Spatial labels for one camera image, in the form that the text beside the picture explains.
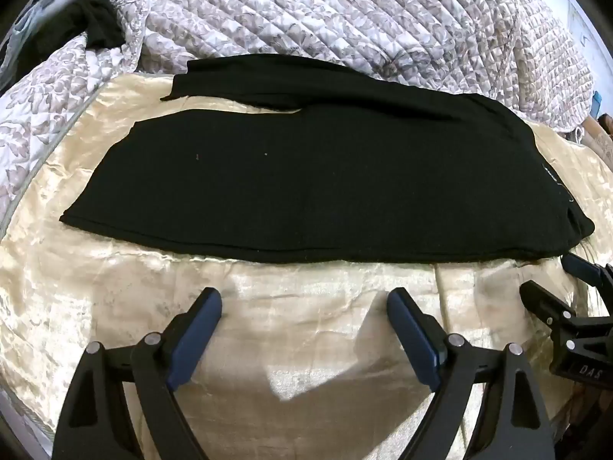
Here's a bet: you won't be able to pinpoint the black pants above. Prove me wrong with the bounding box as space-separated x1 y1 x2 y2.
60 55 595 264

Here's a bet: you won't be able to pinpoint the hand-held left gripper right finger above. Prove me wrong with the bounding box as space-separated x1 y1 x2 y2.
387 287 559 460

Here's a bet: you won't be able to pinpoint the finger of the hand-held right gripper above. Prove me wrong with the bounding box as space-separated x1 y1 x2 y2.
520 282 584 346
561 254 613 300

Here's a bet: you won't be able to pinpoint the light blue cloth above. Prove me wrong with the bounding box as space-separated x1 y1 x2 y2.
2 0 84 65

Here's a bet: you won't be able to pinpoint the cream satin sheet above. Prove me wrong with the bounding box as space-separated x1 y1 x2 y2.
0 74 613 460

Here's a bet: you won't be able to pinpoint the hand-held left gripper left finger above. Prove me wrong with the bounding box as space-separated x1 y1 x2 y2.
55 287 223 460

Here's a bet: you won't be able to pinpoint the black garment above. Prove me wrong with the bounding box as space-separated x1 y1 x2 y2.
21 0 128 65

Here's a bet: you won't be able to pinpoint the floral quilted bedspread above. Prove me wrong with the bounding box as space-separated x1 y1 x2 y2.
0 0 602 223

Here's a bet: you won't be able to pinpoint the brown patterned object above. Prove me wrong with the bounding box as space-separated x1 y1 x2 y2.
582 112 613 169

